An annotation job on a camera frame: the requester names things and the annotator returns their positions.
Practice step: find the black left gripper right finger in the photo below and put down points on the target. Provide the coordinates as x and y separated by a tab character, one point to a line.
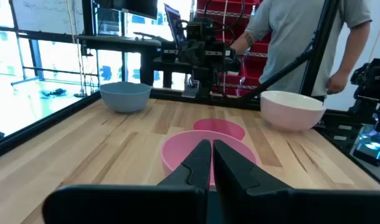
271	205

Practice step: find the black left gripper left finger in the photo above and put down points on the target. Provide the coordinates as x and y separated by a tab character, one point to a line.
131	205

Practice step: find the grey-blue bowl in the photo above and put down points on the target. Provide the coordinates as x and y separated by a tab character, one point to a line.
124	99

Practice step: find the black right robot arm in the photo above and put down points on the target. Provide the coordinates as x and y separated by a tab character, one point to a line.
205	82

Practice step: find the person's forearm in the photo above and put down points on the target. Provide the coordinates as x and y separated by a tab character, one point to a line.
353	46
243	42

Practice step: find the open laptop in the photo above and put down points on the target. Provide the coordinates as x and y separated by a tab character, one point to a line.
174	25

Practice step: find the light pink bowl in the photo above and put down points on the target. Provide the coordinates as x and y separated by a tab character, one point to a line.
177	149

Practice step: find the black desk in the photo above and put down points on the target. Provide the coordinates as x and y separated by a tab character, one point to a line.
121	43

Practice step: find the small deep pink bowl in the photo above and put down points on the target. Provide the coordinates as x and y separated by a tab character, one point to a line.
219	126

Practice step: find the black monitor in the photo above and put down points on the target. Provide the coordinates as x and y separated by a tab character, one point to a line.
131	6

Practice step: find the pale pink bowl white inside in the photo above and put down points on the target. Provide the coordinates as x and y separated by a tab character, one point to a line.
289	116

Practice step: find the person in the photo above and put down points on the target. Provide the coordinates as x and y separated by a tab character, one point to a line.
296	40

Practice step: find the blue-lit device base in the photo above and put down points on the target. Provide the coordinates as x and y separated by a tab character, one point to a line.
372	146

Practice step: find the dark item on floor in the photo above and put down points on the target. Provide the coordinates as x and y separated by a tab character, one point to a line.
54	92

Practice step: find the person's hand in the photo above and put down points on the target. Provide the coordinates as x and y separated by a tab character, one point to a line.
336	83

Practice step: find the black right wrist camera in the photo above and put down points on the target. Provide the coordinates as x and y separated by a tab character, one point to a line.
199	29

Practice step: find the black frame post with strut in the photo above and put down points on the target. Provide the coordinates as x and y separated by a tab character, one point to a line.
317	46

